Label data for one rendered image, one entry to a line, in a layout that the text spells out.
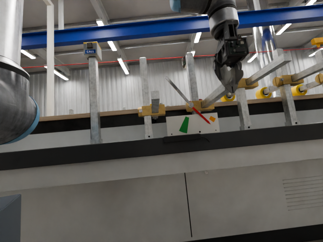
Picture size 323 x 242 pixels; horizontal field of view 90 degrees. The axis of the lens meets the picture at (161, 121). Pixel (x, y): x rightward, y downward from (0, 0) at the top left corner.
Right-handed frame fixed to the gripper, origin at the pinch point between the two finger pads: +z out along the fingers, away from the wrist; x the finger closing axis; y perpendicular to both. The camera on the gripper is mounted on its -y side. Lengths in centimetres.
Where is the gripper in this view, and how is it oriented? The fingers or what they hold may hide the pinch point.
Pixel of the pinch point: (230, 90)
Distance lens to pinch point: 58.9
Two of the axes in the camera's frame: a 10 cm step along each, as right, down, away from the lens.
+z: 0.9, 9.9, -1.4
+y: 0.4, -1.4, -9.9
